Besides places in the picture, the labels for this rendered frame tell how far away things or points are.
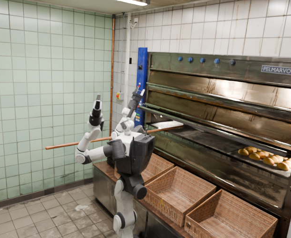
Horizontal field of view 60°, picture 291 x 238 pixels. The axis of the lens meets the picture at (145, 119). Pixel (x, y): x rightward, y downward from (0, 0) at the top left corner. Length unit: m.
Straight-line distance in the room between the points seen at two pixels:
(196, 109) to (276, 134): 0.83
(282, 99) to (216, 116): 0.63
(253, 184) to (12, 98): 2.84
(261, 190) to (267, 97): 0.78
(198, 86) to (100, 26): 1.83
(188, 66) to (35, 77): 1.92
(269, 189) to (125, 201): 1.21
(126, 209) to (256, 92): 1.48
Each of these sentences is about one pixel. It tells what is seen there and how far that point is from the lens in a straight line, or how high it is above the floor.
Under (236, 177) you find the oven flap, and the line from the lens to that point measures 2.51.
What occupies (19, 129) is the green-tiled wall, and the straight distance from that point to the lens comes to 3.59.
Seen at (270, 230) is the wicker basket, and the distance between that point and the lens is 2.37.
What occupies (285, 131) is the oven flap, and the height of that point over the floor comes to 1.55.
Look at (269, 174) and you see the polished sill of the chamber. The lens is 2.34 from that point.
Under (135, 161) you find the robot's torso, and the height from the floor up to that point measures 1.23.
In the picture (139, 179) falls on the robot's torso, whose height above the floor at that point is 1.05.
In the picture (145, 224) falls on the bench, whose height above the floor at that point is 0.36.
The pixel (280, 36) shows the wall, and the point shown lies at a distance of 2.23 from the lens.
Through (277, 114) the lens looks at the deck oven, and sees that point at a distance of 2.22.
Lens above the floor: 2.04
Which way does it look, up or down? 14 degrees down
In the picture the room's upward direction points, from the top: 4 degrees clockwise
